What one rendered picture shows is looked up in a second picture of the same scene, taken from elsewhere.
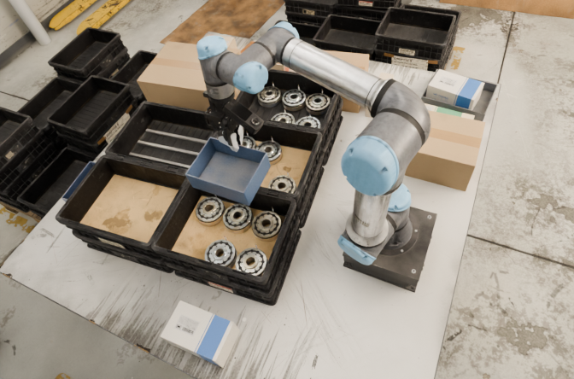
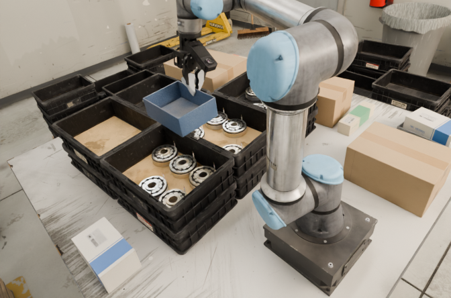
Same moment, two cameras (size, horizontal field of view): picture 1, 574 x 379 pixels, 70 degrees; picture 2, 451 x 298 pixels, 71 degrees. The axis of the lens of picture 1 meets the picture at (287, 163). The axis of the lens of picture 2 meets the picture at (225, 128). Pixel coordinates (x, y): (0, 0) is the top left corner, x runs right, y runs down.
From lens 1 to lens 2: 0.48 m
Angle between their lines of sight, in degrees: 20
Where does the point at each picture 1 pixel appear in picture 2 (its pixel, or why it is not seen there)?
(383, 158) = (281, 46)
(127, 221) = (102, 146)
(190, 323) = (101, 237)
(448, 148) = (409, 162)
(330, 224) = not seen: hidden behind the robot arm
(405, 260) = (325, 252)
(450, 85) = (429, 121)
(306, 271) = (226, 237)
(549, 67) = not seen: outside the picture
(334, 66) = not seen: outside the picture
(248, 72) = not seen: outside the picture
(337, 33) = not seen: hidden behind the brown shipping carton
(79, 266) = (57, 174)
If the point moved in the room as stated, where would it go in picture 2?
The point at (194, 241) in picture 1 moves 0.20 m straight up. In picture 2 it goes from (139, 174) to (125, 131)
